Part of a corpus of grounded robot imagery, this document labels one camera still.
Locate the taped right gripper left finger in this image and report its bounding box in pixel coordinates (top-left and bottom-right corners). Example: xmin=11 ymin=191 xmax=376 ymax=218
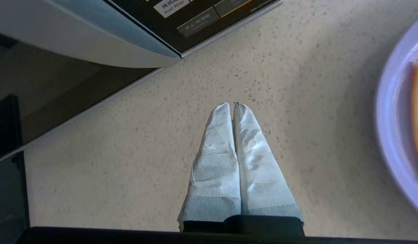
xmin=178 ymin=103 xmax=242 ymax=232

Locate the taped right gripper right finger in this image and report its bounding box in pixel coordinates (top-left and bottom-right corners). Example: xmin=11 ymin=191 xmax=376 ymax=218
xmin=233 ymin=103 xmax=304 ymax=227

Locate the purple plate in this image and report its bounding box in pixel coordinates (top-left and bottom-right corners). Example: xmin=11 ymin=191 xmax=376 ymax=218
xmin=375 ymin=14 xmax=418 ymax=220

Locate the silver microwave oven body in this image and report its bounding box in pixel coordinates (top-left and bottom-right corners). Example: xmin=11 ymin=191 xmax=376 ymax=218
xmin=106 ymin=0 xmax=284 ymax=59

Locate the black square mat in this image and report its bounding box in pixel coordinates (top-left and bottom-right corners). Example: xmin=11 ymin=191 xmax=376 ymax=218
xmin=0 ymin=151 xmax=31 ymax=231

